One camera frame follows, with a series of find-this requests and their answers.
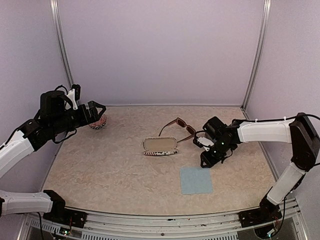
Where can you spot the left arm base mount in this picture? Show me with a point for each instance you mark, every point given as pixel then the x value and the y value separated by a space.
pixel 62 215

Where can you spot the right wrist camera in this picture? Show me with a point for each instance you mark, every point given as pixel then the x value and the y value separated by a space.
pixel 203 142

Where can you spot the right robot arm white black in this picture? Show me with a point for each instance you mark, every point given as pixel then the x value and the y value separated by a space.
pixel 298 131

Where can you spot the newspaper print glasses case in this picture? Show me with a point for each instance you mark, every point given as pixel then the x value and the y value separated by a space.
pixel 160 146

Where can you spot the aluminium front rail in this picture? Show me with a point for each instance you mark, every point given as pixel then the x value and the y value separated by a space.
pixel 112 226

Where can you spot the right aluminium corner post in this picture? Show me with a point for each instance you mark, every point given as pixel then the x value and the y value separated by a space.
pixel 258 53

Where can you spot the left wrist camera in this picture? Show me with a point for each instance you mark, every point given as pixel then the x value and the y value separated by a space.
pixel 76 88

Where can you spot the aluminium corner post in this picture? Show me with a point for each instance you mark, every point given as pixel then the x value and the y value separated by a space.
pixel 258 53
pixel 54 6

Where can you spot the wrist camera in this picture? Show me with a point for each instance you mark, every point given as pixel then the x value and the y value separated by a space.
pixel 76 88
pixel 203 142

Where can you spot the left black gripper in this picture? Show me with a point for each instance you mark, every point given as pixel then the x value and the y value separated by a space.
pixel 85 116

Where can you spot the brown sunglasses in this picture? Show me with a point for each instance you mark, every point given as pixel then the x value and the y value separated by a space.
pixel 180 122

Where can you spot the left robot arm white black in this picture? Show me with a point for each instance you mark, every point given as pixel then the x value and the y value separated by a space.
pixel 59 113

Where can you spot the blue cleaning cloth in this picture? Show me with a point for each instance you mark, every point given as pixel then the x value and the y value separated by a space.
pixel 195 180

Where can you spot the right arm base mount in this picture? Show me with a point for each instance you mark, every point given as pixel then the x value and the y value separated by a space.
pixel 266 212

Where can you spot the left aluminium corner post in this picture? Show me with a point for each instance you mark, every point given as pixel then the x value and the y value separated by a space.
pixel 54 6

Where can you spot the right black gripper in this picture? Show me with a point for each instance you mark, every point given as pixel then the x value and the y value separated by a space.
pixel 209 161

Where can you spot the red white patterned bowl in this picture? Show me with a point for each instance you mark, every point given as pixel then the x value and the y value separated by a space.
pixel 99 124

